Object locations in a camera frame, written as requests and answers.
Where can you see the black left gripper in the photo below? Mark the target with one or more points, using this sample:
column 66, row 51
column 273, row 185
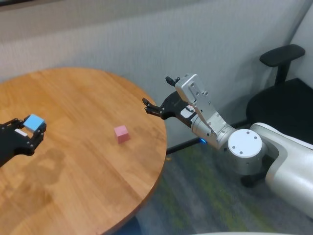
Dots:
column 12, row 144

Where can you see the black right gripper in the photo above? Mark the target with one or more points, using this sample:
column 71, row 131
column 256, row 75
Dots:
column 173, row 105

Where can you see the blue cube block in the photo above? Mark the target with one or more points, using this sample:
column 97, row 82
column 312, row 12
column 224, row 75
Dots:
column 33, row 121

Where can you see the pink cube block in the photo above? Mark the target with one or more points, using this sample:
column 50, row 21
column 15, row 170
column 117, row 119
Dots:
column 121, row 134

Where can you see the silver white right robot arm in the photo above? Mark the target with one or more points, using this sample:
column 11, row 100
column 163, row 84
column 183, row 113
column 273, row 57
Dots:
column 247, row 144

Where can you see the black partition base bar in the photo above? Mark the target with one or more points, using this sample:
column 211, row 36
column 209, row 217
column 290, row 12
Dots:
column 181, row 146

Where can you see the black office chair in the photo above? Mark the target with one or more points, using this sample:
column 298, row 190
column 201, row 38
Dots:
column 281, row 107

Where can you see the black wall trim strip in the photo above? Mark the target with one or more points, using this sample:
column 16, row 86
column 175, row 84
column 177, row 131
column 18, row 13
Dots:
column 24, row 2

